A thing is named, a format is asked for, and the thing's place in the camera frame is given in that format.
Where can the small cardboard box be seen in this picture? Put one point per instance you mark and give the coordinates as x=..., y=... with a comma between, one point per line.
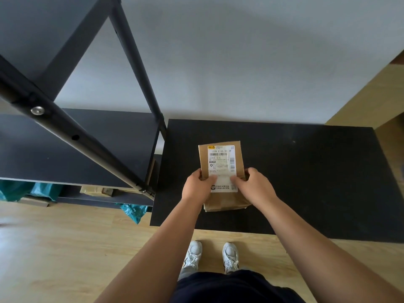
x=96, y=191

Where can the person's dark shorts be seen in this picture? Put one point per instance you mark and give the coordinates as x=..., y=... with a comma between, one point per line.
x=233, y=287

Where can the person's left hand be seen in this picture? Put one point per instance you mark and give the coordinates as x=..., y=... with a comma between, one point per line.
x=196, y=187

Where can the white shipping label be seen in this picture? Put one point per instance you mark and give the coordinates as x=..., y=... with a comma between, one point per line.
x=222, y=164

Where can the person's white sneaker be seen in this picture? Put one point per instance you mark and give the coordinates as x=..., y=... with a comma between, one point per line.
x=230, y=257
x=193, y=254

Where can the black metal shelving unit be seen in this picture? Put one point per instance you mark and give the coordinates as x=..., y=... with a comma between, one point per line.
x=75, y=129

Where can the person's left thumb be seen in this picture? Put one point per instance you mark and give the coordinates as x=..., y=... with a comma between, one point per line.
x=210, y=179

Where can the person's left forearm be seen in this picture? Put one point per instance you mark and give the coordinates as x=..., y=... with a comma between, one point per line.
x=154, y=249

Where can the brown cardboard parcel box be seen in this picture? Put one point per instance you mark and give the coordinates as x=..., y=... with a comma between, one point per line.
x=224, y=198

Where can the person's right forearm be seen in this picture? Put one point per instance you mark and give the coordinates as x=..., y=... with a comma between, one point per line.
x=318, y=249

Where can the teal plastic bag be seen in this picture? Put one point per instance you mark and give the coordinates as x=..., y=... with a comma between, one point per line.
x=134, y=211
x=26, y=190

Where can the person's right white sneaker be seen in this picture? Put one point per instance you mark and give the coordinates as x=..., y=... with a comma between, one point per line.
x=230, y=257

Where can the person's right hand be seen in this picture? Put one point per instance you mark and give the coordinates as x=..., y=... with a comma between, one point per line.
x=256, y=187

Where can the person's left white sneaker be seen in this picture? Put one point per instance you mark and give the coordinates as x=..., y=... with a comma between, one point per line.
x=193, y=254

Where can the person's right thumb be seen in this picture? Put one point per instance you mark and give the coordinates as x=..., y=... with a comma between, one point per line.
x=237, y=180

